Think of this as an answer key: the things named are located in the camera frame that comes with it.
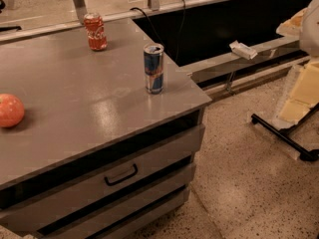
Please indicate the black drawer handle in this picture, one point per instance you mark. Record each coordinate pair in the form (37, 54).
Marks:
(129, 173)

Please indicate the blue silver redbull can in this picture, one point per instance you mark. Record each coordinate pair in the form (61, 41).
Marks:
(153, 59)

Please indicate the grey metal post left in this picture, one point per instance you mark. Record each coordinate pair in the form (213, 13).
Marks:
(81, 9)

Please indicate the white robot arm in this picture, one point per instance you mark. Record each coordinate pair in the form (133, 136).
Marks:
(305, 26)

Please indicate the red apple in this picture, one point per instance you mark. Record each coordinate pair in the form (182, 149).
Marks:
(11, 110)

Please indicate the black metal stand base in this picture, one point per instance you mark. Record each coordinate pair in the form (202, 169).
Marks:
(283, 134)

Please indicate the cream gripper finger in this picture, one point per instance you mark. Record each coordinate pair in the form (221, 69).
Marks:
(300, 95)

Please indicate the grey drawer cabinet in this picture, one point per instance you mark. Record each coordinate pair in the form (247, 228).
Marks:
(110, 192)

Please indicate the white packet on ledge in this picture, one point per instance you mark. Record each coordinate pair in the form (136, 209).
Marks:
(242, 50)

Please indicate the red coke can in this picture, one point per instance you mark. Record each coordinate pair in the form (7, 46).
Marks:
(94, 25)

